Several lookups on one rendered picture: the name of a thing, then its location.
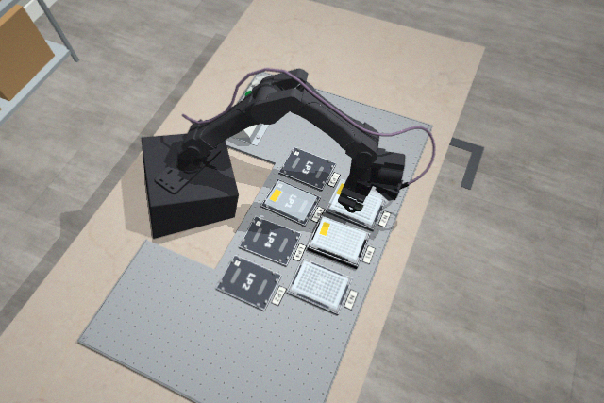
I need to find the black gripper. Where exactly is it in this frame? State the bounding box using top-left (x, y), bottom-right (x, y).
top-left (338, 173), bottom-right (372, 213)

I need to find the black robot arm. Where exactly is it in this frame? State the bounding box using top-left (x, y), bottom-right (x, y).
top-left (156, 68), bottom-right (406, 201)

